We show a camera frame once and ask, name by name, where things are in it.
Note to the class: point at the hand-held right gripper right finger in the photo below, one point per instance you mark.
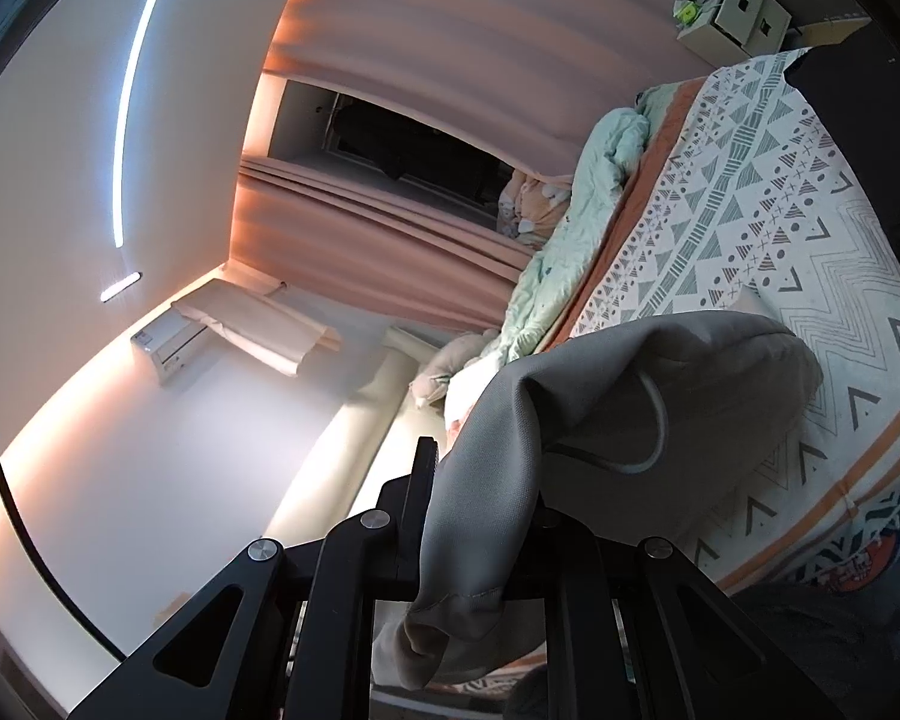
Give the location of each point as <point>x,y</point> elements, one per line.
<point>570,562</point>

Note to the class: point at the black cloth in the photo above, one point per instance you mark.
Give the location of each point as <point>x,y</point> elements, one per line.
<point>885,127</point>

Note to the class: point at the small green object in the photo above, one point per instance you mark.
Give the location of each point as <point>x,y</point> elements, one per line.
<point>688,11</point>

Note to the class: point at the short ceiling light strip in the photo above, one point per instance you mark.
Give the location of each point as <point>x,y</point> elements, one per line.
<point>121,287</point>

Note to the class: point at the patterned white bed blanket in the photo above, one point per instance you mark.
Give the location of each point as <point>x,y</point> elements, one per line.
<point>757,202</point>

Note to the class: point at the cream padded headboard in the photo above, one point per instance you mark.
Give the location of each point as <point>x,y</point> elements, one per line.
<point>390,420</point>

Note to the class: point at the orange printed blanket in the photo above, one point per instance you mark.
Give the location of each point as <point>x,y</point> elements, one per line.
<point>532,202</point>

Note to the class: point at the beige jacket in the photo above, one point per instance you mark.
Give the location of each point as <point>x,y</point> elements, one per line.
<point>495,465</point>

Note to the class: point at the grey plush pillow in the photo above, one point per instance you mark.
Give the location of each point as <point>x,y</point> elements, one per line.
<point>450,367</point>

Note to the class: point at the pink curtain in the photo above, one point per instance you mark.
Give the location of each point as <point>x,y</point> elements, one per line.
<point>457,22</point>
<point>360,225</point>

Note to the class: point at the long ceiling light strip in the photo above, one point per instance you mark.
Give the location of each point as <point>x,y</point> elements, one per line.
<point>131,90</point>

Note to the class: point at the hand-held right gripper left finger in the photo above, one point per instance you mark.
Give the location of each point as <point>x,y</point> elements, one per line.
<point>412,525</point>

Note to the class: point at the white nightstand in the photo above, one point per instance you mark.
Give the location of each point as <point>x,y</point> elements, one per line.
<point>735,15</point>

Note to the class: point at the teal orange printed bedsheet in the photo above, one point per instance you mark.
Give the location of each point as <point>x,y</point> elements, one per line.
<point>870,547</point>

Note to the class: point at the white air conditioner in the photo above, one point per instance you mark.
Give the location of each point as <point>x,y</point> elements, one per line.
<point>172,349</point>

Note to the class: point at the white pillow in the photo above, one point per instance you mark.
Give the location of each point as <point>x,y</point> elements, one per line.
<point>469,390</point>

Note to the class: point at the mint green duvet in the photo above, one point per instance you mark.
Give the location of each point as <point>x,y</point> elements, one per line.
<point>585,225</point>

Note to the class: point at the cream hanging garment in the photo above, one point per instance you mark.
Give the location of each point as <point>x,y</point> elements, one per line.
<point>270,326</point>

